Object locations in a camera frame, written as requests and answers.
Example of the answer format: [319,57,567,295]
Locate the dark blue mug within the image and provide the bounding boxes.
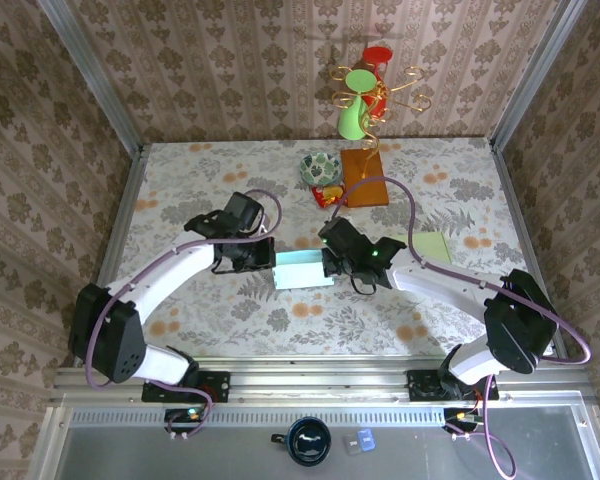
[271,416,333,467]

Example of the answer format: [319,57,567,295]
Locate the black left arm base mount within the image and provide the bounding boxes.
[140,370,231,403]

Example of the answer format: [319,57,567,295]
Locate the leaf pattern bowl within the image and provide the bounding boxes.
[298,152,343,185]

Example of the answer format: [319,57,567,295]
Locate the floral table mat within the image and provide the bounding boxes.
[97,137,554,357]

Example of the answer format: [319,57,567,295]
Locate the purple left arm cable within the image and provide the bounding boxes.
[83,188,283,442]

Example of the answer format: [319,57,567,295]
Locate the small black connector board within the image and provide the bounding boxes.
[443,407,481,434]
[164,407,204,434]

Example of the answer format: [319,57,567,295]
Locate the light green cloth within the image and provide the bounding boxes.
[407,231,454,264]

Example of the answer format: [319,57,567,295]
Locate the aluminium frame cross rails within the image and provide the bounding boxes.
[49,357,599,406]

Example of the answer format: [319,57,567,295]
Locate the black cable loop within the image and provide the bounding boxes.
[350,274,377,296]

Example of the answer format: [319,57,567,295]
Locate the aluminium side rail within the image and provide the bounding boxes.
[487,137,569,364]
[74,144,149,369]

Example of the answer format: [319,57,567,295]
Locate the slotted grey cable duct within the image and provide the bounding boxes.
[69,405,446,426]

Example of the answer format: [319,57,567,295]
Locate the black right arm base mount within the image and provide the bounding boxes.
[407,368,500,403]

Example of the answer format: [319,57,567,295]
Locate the light blue cloth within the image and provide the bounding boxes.
[272,248,336,291]

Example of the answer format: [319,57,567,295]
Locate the green plastic goblet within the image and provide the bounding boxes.
[337,69,380,140]

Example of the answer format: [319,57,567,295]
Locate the red snack packet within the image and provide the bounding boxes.
[312,183,347,209]

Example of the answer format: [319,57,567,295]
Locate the gold wire stand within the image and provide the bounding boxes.
[328,64,432,179]

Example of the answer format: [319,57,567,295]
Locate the wooden base board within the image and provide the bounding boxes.
[339,148,390,208]

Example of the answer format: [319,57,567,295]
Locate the aluminium corner post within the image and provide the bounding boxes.
[489,0,589,151]
[37,0,144,151]

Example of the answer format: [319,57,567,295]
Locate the red plastic goblet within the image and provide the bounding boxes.
[362,46,395,119]

